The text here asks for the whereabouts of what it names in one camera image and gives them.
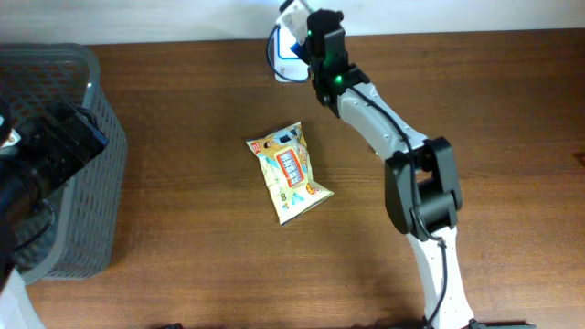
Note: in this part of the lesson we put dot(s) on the grey plastic mesh basket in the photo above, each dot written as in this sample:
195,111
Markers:
79,243

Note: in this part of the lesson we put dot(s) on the yellow snack bag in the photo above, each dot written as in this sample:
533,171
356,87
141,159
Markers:
287,170

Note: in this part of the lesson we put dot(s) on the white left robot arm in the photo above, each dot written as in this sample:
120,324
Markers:
38,156

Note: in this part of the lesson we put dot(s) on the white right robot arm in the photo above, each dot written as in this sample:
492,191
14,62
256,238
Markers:
422,190

